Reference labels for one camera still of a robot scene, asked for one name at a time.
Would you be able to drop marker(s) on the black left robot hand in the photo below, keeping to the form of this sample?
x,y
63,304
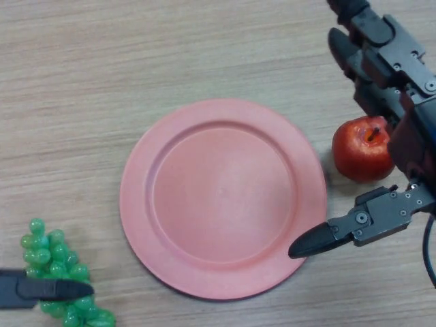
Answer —
x,y
44,289

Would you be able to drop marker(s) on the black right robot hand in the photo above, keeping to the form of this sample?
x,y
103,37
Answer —
x,y
415,136

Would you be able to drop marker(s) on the green grapes bunch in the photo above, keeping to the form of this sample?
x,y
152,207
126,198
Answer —
x,y
58,253

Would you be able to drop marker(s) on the pink round plate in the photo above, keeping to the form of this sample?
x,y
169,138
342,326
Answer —
x,y
221,194

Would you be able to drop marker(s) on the red apple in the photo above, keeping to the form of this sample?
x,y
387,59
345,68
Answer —
x,y
357,156

